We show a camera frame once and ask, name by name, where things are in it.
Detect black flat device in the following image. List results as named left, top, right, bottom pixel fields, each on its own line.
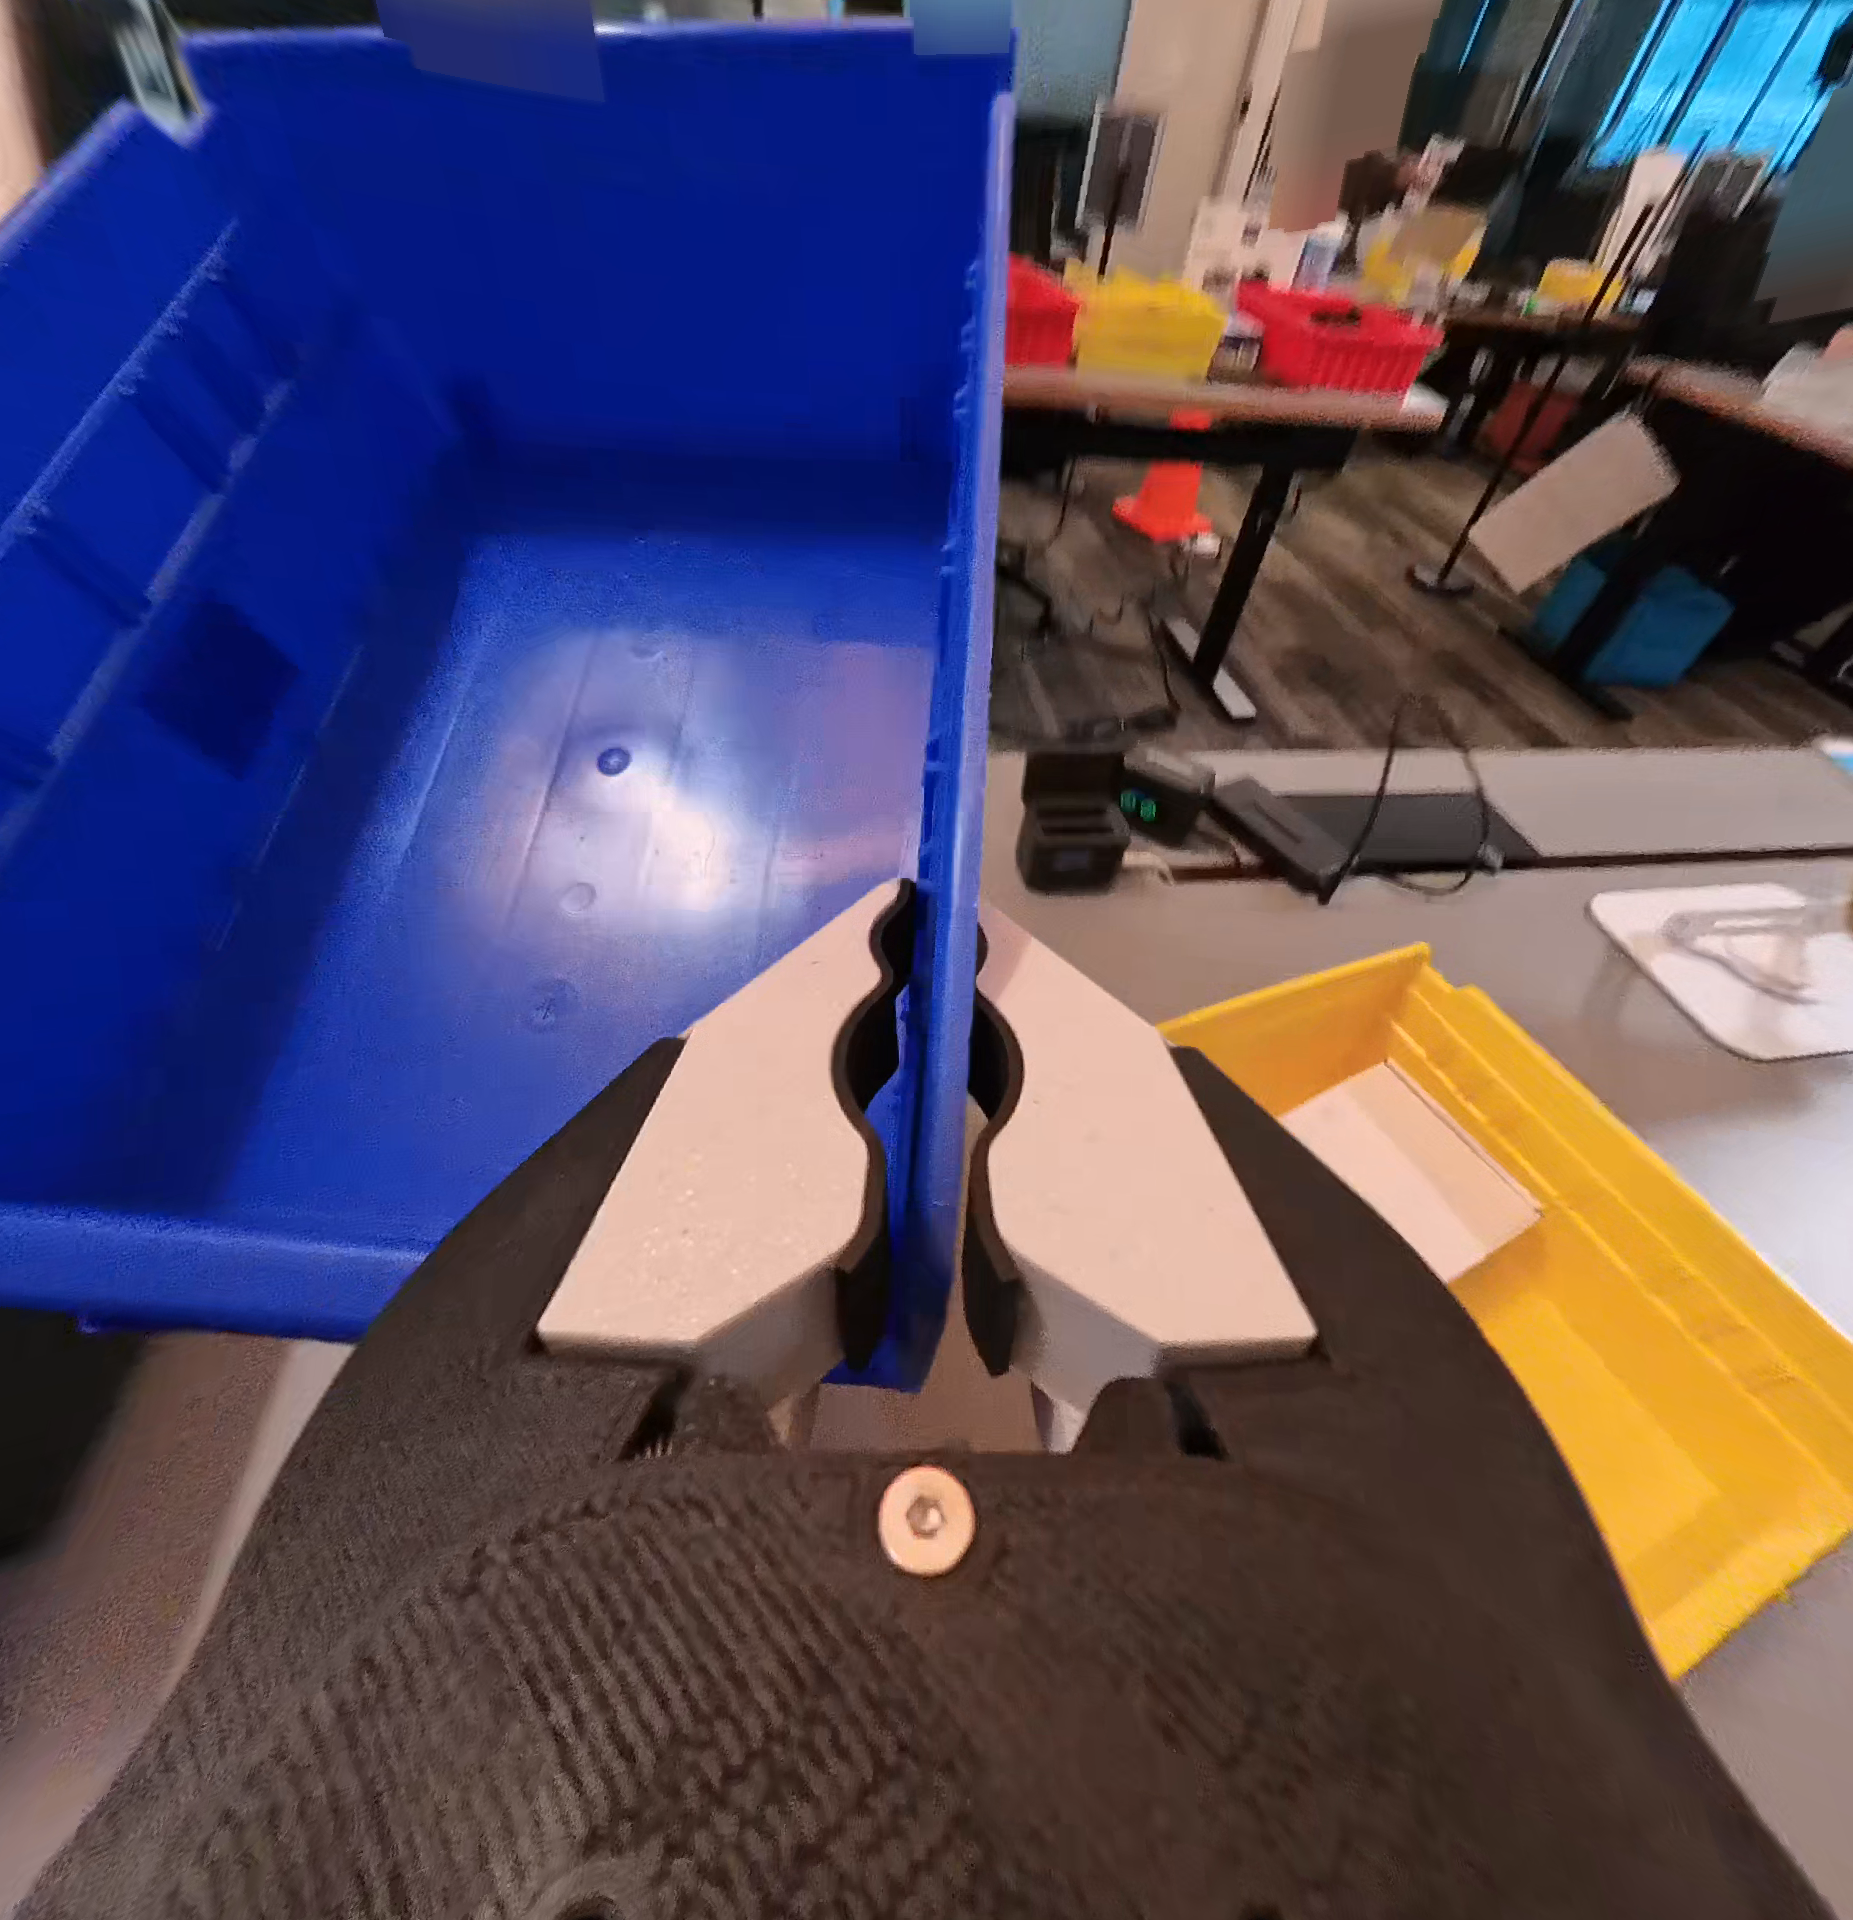
left=1210, top=779, right=1540, bottom=907

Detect black floor stand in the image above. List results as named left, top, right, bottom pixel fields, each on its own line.
left=1410, top=209, right=1648, bottom=597

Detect yellow plastic bin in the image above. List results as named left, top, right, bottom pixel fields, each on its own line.
left=1160, top=941, right=1853, bottom=1679

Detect white board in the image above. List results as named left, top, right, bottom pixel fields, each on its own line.
left=1470, top=412, right=1681, bottom=593

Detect black charger dock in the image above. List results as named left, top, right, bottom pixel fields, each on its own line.
left=1018, top=742, right=1137, bottom=895

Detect black cable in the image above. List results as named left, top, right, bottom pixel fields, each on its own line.
left=1325, top=696, right=1499, bottom=903

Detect black battery charger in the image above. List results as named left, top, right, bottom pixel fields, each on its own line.
left=1121, top=751, right=1217, bottom=842

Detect dark-legged background table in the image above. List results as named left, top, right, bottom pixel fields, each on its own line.
left=1624, top=351, right=1853, bottom=721

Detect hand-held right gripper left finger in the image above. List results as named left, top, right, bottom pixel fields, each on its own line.
left=536, top=883, right=916, bottom=1403

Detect teal bag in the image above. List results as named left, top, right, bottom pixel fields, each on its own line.
left=1534, top=543, right=1736, bottom=688

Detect long wooden-edged table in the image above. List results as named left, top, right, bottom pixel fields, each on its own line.
left=1003, top=363, right=1445, bottom=721

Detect red basket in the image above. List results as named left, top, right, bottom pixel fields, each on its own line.
left=1237, top=283, right=1445, bottom=394
left=1004, top=255, right=1086, bottom=369

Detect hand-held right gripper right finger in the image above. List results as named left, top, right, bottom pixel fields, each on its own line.
left=961, top=911, right=1318, bottom=1449

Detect deep blue bin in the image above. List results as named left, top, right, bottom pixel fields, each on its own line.
left=0, top=27, right=1018, bottom=1388

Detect orange cone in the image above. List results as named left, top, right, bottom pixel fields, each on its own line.
left=1115, top=456, right=1217, bottom=545

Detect yellow basket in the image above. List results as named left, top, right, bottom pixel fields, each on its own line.
left=1072, top=268, right=1230, bottom=379

